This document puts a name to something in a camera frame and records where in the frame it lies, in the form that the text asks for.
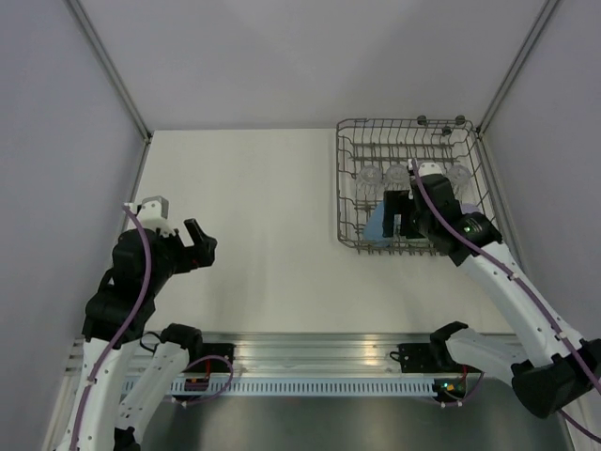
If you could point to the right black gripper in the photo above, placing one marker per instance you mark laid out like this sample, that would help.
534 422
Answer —
396 202

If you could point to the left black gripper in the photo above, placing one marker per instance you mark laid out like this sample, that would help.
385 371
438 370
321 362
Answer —
200 255

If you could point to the blue plastic cup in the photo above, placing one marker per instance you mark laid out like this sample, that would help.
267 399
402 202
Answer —
372 232

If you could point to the purple plastic cup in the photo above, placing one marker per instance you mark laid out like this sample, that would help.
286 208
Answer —
468 208

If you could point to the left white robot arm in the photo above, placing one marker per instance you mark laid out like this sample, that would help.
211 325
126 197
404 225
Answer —
143 260

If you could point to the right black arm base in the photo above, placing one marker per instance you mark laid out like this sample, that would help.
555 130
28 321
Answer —
417 358

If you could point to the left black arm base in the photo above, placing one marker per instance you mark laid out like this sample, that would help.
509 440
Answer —
210 366

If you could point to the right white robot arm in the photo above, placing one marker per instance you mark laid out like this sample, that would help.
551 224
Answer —
553 364

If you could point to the grey wire dish rack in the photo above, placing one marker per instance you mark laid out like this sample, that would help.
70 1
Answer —
385 141

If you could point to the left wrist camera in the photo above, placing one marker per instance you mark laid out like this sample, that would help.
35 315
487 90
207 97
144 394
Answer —
150 209

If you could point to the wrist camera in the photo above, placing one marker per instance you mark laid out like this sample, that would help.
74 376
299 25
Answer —
150 209
423 169

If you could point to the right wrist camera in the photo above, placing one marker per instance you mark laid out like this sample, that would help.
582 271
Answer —
423 169

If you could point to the aluminium mounting rail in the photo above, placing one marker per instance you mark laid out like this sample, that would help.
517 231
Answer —
314 355

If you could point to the white slotted cable duct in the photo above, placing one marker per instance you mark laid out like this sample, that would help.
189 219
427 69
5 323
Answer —
304 387

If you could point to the left aluminium frame post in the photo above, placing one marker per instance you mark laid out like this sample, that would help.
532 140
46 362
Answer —
77 10

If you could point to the aluminium frame post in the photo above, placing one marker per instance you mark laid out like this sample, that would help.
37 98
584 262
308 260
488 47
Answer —
523 54
77 10

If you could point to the right aluminium frame post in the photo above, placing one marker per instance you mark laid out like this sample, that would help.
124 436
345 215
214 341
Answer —
523 54

